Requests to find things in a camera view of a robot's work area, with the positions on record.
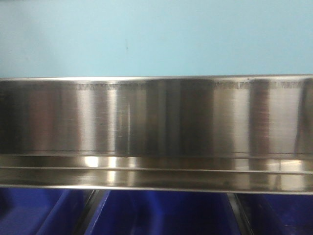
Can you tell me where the light blue plastic bin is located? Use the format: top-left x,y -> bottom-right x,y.
0,0 -> 313,77

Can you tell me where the dark blue bin lower left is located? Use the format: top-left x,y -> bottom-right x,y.
0,188 -> 91,235

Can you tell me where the stainless steel shelf front rail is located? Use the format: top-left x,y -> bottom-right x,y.
0,74 -> 313,194

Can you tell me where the dark blue bin lower right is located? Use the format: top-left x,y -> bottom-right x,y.
237,194 -> 313,235

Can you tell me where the steel divider rail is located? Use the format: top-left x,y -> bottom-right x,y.
72,189 -> 108,235

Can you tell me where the dark blue bin lower middle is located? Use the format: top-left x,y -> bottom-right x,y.
85,190 -> 241,235

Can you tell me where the dark blue bin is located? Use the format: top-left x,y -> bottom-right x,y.
237,194 -> 313,235
85,190 -> 241,235
0,188 -> 91,235

